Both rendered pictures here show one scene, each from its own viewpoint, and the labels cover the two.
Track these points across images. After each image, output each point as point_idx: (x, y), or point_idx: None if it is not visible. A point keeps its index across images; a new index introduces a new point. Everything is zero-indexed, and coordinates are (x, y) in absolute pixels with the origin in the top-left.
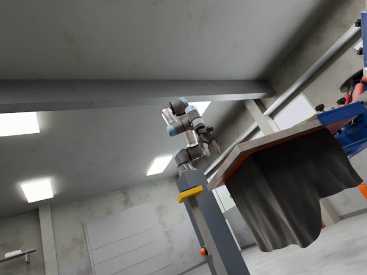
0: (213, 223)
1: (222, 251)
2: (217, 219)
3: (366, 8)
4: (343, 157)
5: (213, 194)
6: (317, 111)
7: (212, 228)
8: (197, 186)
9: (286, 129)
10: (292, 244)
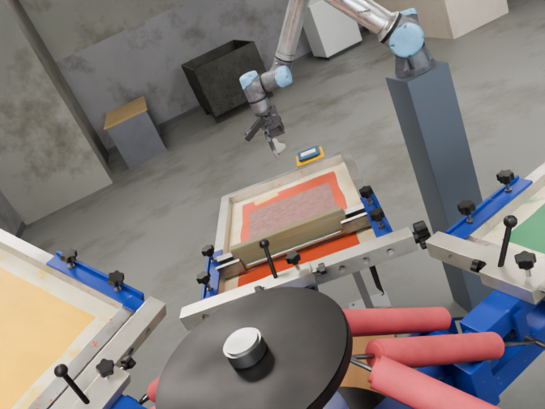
0: (421, 172)
1: (428, 205)
2: (425, 171)
3: (52, 255)
4: None
5: (422, 136)
6: (214, 248)
7: (419, 175)
8: (297, 164)
9: (217, 227)
10: None
